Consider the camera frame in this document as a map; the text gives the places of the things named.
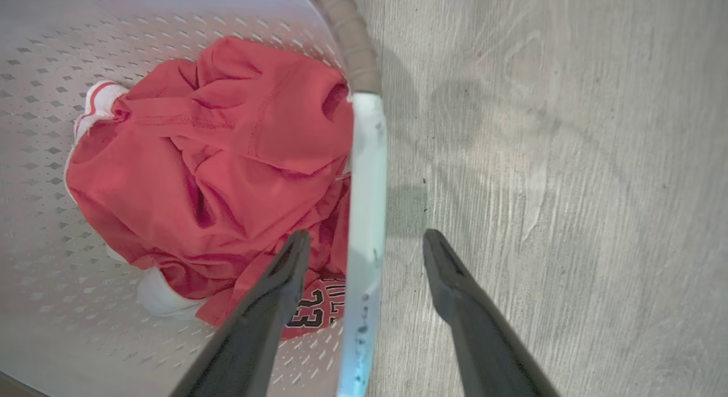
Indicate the white perforated laundry basket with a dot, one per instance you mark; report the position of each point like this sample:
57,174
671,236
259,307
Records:
45,260

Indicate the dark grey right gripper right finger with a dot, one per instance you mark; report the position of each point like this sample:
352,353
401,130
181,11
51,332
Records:
483,340

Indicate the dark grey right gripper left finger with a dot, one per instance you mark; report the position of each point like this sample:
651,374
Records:
256,334

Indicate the red basketball jersey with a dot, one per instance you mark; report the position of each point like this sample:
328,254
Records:
216,169

